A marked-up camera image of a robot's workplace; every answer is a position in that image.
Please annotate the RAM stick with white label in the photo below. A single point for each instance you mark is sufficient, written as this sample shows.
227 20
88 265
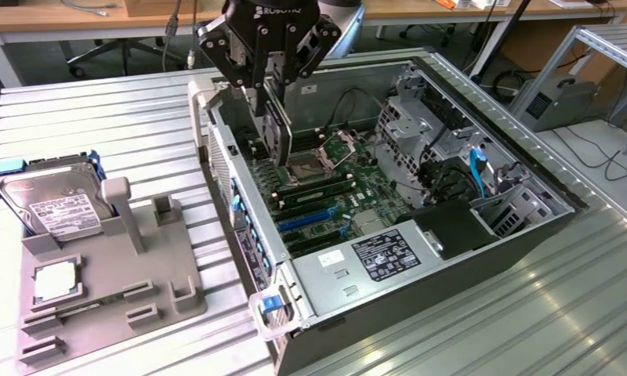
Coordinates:
308 197

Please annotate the green motherboard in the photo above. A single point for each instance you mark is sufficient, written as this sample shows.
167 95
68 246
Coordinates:
379 188

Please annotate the black slanted pole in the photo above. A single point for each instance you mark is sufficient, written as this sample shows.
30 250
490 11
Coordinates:
519 8

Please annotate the metal socket cover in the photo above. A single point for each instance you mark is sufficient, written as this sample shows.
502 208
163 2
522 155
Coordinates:
344 157

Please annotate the silver hard disk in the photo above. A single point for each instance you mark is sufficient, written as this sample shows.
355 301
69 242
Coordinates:
57 203

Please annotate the black plastic shroud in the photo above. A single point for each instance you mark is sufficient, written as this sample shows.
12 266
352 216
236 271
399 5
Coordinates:
450 229

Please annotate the silver perforated drive cage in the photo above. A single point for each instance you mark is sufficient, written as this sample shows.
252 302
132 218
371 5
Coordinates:
407 176

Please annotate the small white box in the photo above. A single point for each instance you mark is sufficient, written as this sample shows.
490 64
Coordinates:
488 4

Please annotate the brown cardboard box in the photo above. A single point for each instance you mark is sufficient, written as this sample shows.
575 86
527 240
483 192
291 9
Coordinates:
161 8

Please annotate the green expansion card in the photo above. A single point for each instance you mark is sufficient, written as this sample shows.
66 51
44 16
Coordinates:
277 133

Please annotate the blue disk caddy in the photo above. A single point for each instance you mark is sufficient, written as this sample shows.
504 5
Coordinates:
8 167

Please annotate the silver disk bay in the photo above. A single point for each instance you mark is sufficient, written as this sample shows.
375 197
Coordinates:
507 223

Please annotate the open black PC case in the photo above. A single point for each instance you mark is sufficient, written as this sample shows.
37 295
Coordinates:
450 297

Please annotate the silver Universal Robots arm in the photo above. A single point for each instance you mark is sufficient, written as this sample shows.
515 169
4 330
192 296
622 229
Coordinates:
351 31

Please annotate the grey parts rack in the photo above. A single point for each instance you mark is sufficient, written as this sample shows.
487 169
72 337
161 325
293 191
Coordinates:
136 274

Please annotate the bare green RAM stick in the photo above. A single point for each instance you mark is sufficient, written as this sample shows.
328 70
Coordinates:
90 304

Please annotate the black chair base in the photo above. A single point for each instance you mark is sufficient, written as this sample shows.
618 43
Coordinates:
428 29

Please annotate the silver CPU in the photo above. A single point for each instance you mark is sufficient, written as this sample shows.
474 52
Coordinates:
57 282

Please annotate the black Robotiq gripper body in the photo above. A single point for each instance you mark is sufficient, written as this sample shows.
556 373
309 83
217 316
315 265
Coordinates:
271 15

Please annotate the CPU socket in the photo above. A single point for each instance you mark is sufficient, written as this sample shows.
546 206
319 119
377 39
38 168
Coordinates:
305 170

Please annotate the silver chipset heatsink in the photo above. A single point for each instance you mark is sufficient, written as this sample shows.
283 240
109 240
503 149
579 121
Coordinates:
368 220

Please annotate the wooden desk with white legs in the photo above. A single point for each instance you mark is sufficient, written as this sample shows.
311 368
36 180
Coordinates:
30 19

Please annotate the black expansion slot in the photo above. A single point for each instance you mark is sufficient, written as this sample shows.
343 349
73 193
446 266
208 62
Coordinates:
313 237
319 244

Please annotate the aluminium profile frame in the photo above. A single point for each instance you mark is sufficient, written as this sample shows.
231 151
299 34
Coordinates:
614 43

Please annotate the long wooden desk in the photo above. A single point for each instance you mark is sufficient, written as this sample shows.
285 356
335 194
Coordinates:
554 11

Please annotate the office chair with star base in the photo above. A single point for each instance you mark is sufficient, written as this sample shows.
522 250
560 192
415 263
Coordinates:
125 49

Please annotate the blue case latch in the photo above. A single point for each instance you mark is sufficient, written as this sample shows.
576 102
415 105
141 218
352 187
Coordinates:
271 304

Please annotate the grey power supply unit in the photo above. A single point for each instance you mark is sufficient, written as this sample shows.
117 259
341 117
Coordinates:
333 290

